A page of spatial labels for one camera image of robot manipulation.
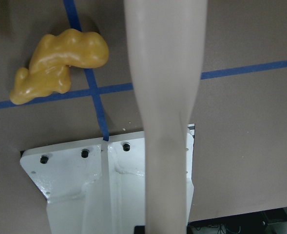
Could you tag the beige hand brush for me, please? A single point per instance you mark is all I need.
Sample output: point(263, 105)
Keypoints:
point(165, 41)

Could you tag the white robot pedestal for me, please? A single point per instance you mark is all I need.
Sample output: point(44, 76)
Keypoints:
point(91, 186)

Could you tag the yellow toy ginger root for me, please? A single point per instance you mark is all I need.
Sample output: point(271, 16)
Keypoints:
point(49, 67)

